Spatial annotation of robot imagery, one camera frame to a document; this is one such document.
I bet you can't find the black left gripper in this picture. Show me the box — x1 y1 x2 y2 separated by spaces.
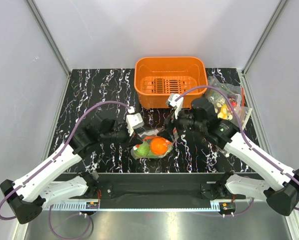
100 122 144 152

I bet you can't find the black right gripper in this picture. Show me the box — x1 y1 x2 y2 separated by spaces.
156 105 207 143

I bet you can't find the green fake pumpkin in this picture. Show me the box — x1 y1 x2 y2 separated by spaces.
135 142 150 158

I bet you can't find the clear orange-zip bag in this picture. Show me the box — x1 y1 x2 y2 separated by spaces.
130 128 179 159

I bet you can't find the orange fake orange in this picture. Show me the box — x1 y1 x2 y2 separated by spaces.
150 137 168 155

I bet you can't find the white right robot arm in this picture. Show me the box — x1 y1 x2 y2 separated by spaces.
160 93 299 216

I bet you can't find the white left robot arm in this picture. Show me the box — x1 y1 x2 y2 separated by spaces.
0 114 144 224

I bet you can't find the orange plastic basket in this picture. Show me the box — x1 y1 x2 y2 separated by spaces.
134 56 208 109

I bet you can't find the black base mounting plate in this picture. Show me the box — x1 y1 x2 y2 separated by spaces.
51 172 268 210

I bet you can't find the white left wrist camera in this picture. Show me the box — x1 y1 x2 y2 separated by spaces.
125 106 144 137

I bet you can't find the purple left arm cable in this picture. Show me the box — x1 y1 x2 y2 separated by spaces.
0 100 135 221

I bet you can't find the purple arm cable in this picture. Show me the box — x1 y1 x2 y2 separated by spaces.
174 85 299 213
0 100 135 221

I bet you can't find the white slotted cable duct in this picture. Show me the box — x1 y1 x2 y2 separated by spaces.
51 201 100 212

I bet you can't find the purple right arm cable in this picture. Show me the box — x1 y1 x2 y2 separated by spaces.
174 85 299 213

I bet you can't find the aluminium right corner post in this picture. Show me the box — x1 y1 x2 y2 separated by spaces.
241 0 290 75

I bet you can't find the aluminium corner post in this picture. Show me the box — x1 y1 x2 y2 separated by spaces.
25 0 72 77
241 0 290 75

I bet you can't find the aluminium left corner post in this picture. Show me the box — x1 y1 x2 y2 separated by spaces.
25 0 72 77

